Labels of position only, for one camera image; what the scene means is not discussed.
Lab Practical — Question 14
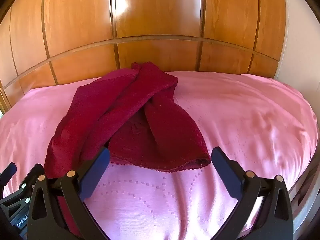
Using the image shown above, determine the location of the pink bed cover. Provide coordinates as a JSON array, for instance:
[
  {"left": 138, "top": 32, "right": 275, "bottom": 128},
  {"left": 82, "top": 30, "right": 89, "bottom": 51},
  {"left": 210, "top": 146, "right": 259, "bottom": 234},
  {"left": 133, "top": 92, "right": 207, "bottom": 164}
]
[{"left": 0, "top": 71, "right": 320, "bottom": 240}]

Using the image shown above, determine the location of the dark red garment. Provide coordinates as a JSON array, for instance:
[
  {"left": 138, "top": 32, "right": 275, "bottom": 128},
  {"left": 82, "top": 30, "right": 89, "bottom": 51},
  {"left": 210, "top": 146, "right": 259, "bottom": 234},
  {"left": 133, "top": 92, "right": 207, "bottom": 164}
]
[{"left": 44, "top": 62, "right": 211, "bottom": 239}]

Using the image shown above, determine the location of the wooden panelled wardrobe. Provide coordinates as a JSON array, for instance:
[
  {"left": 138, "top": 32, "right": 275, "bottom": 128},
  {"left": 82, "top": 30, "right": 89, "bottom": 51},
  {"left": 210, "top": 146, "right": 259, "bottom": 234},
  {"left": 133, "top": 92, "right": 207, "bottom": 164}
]
[{"left": 0, "top": 0, "right": 287, "bottom": 110}]

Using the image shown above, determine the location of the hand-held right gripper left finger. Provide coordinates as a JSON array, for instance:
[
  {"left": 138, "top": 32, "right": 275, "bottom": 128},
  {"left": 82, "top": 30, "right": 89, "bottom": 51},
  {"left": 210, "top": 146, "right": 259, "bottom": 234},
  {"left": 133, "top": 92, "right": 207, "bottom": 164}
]
[{"left": 27, "top": 147, "right": 111, "bottom": 240}]

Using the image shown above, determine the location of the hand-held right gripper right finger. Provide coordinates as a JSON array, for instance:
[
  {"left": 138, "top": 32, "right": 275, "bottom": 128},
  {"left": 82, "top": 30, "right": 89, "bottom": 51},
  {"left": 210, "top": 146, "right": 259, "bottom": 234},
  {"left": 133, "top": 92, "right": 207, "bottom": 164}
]
[{"left": 211, "top": 146, "right": 293, "bottom": 240}]

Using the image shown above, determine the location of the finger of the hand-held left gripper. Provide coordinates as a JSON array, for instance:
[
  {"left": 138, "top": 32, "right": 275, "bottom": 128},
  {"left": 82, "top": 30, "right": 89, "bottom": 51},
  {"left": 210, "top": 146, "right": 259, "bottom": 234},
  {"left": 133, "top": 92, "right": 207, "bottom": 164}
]
[
  {"left": 0, "top": 162, "right": 17, "bottom": 188},
  {"left": 0, "top": 164, "right": 46, "bottom": 207}
]

